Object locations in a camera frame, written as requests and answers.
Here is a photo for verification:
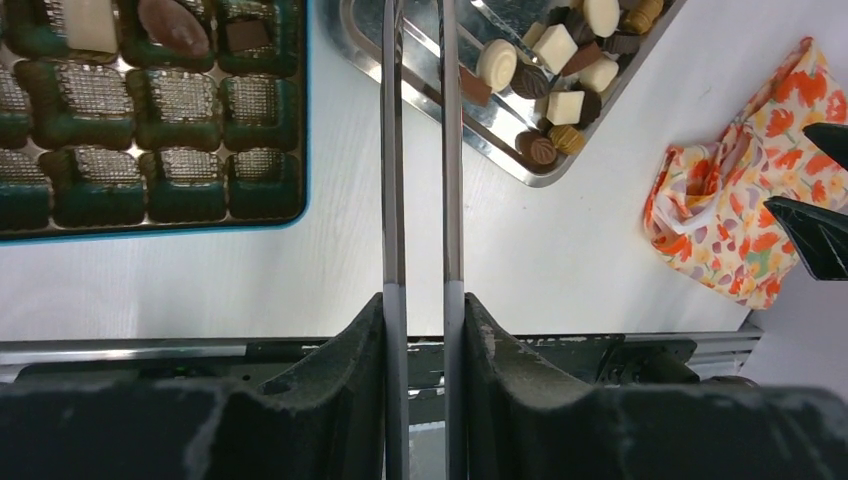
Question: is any pile of assorted chocolates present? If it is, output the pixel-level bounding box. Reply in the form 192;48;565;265
462;1;664;166

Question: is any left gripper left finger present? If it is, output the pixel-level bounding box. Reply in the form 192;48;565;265
1;295;385;479

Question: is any floral cloth bag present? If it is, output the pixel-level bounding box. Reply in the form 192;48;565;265
643;37;847;310

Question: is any teal chocolate box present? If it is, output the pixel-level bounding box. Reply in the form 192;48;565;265
1;1;309;242

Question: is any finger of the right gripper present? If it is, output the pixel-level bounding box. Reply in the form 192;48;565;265
764;196;847;281
803;122;848;170

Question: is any silver metal tray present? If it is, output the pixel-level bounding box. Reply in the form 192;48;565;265
316;0;684;188

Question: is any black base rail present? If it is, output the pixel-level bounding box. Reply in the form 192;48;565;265
0;331;764;425

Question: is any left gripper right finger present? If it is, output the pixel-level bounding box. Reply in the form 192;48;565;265
464;296;847;479

